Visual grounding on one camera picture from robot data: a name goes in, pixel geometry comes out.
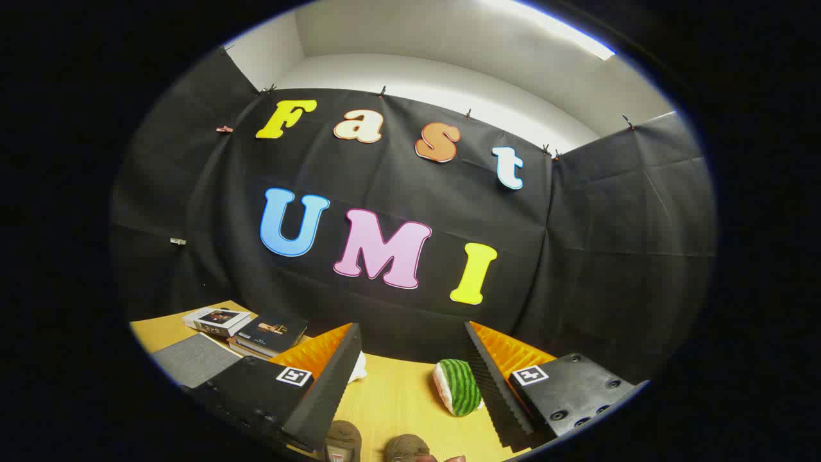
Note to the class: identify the white plush toy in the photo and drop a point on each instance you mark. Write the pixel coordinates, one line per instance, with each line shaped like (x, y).
(358, 369)

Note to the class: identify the grey fabric storage box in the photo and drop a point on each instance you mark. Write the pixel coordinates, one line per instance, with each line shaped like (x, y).
(192, 359)

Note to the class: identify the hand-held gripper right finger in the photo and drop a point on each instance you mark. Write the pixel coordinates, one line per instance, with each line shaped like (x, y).
(497, 391)

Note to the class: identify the white portrait cover book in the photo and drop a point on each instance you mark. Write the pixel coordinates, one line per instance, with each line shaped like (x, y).
(218, 319)

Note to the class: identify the brown cover book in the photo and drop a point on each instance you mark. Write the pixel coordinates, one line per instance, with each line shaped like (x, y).
(247, 348)

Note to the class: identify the watermelon slice plush toy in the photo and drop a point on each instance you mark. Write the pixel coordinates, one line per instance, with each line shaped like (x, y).
(458, 385)

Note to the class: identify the black backdrop cloth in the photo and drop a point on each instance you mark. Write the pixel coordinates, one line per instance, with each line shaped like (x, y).
(359, 173)

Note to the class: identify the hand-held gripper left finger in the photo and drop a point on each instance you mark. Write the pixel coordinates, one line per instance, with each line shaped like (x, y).
(330, 391)

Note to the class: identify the brown fuzzy shoe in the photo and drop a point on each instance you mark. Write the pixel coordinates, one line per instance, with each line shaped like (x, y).
(343, 436)
(407, 448)

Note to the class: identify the dark navy hardcover book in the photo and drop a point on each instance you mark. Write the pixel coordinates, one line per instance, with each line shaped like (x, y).
(272, 330)

